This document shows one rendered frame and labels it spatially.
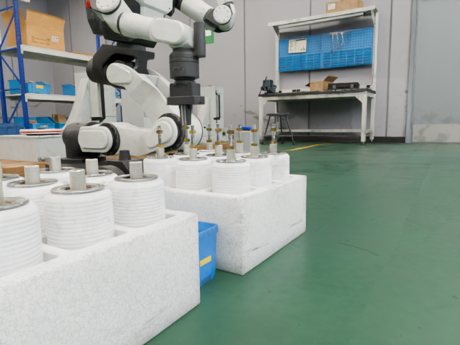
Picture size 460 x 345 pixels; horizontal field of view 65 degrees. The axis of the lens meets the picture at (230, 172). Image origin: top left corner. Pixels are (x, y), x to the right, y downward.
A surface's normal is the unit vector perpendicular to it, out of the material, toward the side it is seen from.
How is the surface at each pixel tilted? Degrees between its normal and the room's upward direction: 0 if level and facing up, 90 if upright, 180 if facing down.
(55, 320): 90
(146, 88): 111
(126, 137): 90
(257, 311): 0
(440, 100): 90
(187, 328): 0
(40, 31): 88
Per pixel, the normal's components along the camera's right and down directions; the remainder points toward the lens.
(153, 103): -0.51, 0.13
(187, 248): 0.85, 0.06
